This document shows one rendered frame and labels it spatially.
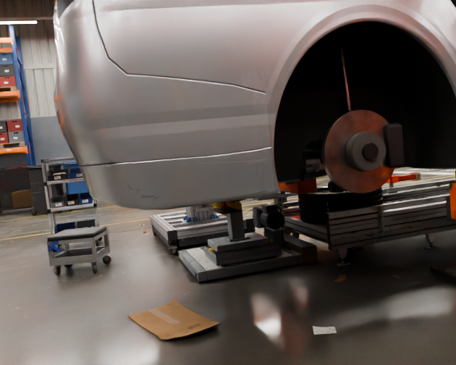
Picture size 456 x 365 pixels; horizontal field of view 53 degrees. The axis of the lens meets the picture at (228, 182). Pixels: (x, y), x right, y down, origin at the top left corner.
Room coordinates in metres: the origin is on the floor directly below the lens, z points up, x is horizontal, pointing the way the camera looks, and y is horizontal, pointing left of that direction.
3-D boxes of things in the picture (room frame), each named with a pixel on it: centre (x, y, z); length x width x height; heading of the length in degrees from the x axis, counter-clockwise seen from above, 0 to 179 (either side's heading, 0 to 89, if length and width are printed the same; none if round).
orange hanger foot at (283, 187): (3.67, -0.52, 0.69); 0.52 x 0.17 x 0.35; 15
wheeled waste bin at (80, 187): (9.29, 3.02, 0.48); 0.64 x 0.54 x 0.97; 23
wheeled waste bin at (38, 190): (9.12, 3.61, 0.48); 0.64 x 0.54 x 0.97; 6
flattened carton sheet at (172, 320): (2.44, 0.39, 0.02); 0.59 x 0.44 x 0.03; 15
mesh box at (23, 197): (9.97, 4.48, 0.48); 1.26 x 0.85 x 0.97; 104
